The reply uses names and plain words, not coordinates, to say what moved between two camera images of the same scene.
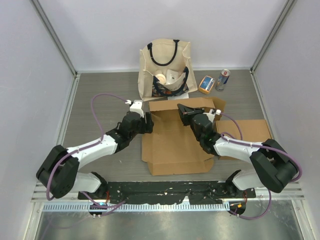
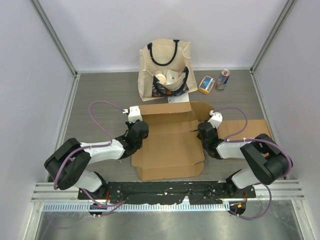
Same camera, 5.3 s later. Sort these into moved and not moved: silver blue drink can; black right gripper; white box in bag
Moved: black right gripper
Not moved: white box in bag; silver blue drink can
